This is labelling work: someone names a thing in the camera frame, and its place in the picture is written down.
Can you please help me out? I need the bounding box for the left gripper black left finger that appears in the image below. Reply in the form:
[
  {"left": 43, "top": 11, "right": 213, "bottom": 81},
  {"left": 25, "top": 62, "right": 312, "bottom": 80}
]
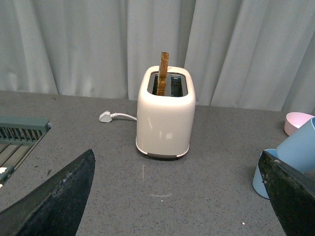
[{"left": 0, "top": 149, "right": 95, "bottom": 236}]

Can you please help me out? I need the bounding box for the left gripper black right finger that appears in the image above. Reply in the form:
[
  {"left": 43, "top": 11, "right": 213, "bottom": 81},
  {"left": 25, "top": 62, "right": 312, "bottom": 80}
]
[{"left": 258, "top": 151, "right": 315, "bottom": 236}]

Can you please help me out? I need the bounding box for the blue cup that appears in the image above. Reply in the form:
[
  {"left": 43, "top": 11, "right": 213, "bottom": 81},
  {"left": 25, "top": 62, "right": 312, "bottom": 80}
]
[
  {"left": 276, "top": 118, "right": 315, "bottom": 173},
  {"left": 252, "top": 148, "right": 279, "bottom": 200}
]

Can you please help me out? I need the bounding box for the pink bowl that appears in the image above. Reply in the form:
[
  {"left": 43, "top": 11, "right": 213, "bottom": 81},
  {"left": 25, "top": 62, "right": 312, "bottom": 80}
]
[{"left": 284, "top": 112, "right": 314, "bottom": 136}]

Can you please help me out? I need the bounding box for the green dish rack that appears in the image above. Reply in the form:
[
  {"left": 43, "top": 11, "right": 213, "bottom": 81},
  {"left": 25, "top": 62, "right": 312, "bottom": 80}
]
[{"left": 0, "top": 115, "right": 51, "bottom": 186}]

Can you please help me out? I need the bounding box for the white power plug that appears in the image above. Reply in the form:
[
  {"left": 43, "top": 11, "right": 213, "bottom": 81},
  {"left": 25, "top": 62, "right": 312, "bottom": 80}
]
[{"left": 99, "top": 111, "right": 115, "bottom": 123}]

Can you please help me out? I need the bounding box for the cream white toaster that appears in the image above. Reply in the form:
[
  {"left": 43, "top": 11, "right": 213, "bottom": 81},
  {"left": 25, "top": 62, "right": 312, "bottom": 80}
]
[{"left": 136, "top": 66, "right": 196, "bottom": 158}]

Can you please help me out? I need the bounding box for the grey curtain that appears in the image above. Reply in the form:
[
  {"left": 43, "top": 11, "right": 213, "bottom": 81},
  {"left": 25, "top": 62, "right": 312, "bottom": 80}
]
[{"left": 0, "top": 0, "right": 315, "bottom": 113}]

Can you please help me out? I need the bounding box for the brown toast slice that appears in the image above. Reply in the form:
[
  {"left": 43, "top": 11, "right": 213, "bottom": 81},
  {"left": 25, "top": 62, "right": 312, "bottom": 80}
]
[{"left": 157, "top": 52, "right": 169, "bottom": 96}]

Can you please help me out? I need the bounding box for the white power cable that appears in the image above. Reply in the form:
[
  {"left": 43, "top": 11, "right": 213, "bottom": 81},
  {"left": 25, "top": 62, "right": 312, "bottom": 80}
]
[{"left": 114, "top": 112, "right": 138, "bottom": 121}]

